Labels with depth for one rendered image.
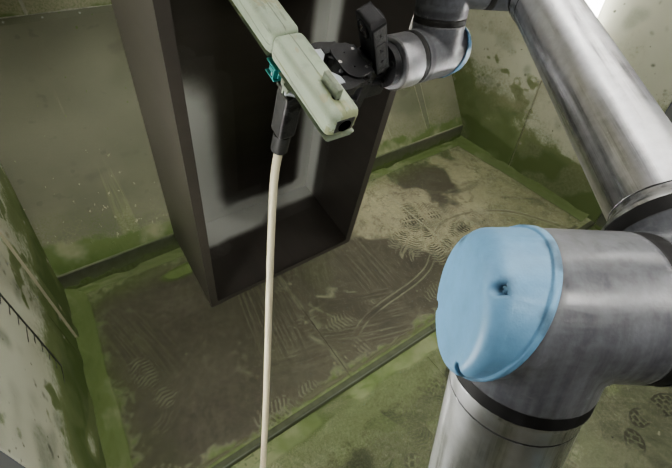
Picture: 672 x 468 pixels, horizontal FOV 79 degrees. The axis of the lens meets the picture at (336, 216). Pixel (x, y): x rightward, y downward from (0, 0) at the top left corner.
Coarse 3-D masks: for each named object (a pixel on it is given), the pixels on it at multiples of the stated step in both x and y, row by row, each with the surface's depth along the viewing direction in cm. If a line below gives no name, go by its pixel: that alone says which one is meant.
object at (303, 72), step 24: (240, 0) 57; (264, 0) 56; (264, 24) 54; (288, 24) 55; (264, 48) 57; (288, 48) 53; (312, 48) 54; (288, 72) 53; (312, 72) 51; (312, 96) 50; (336, 96) 50; (288, 120) 62; (312, 120) 53; (336, 120) 49; (288, 144) 69
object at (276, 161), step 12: (276, 156) 72; (276, 168) 74; (276, 180) 77; (276, 192) 79; (264, 348) 98; (264, 360) 99; (264, 372) 100; (264, 384) 101; (264, 396) 102; (264, 408) 103; (264, 420) 104; (264, 432) 105; (264, 444) 106; (264, 456) 108
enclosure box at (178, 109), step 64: (128, 0) 75; (192, 0) 99; (320, 0) 119; (384, 0) 104; (128, 64) 101; (192, 64) 111; (256, 64) 123; (192, 128) 126; (256, 128) 142; (384, 128) 123; (192, 192) 96; (256, 192) 168; (320, 192) 175; (192, 256) 135; (256, 256) 158
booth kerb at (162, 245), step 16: (416, 144) 284; (432, 144) 295; (384, 160) 274; (400, 160) 284; (160, 240) 207; (176, 240) 213; (112, 256) 197; (128, 256) 202; (144, 256) 207; (80, 272) 192; (96, 272) 197; (112, 272) 202; (64, 288) 192
